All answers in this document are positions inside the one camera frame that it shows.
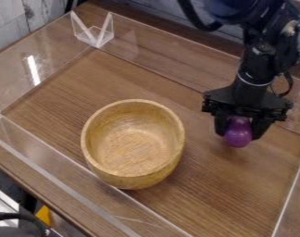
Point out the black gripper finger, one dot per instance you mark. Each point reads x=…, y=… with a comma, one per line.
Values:
x=221, y=122
x=260, y=126

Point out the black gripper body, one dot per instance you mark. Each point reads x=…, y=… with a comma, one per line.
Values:
x=247, y=101

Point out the purple toy eggplant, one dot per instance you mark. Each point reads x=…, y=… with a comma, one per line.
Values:
x=239, y=132

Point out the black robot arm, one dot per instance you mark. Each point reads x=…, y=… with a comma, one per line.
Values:
x=271, y=30

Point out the brown wooden bowl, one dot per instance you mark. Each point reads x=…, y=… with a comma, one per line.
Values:
x=132, y=142

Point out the yellow black device corner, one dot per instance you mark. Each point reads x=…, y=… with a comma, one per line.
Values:
x=43, y=215

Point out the clear acrylic corner bracket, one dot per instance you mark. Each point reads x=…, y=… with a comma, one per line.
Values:
x=96, y=36

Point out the clear acrylic front wall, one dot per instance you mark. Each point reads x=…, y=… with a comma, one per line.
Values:
x=101, y=210

